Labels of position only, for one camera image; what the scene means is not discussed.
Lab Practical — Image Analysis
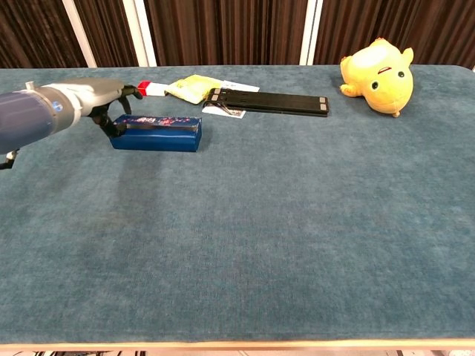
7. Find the white printed card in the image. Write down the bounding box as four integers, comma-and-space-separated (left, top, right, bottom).
202, 79, 261, 120

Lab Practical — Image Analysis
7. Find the teal table cloth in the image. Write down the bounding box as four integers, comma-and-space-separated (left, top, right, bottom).
0, 65, 475, 344

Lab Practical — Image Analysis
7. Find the thin white partition post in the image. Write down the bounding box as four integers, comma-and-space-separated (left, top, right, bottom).
62, 0, 98, 68

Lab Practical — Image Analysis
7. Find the dark brown pleated curtain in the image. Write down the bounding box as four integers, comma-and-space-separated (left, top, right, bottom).
0, 0, 475, 70

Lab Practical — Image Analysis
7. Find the yellow snack packet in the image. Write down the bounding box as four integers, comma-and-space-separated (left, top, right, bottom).
164, 74, 223, 105

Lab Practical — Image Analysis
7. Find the grey box with blue edge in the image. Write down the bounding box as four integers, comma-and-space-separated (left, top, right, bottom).
109, 113, 203, 153

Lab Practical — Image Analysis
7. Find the yellow plush toy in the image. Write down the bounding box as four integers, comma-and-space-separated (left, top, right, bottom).
339, 36, 415, 119

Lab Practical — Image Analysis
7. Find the black rectangular bar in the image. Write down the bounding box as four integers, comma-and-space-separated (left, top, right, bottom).
202, 88, 330, 118

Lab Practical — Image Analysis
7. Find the red and white small box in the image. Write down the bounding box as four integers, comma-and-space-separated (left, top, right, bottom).
137, 80, 168, 98

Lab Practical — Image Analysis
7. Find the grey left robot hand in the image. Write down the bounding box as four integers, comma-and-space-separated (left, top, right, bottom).
73, 78, 144, 138

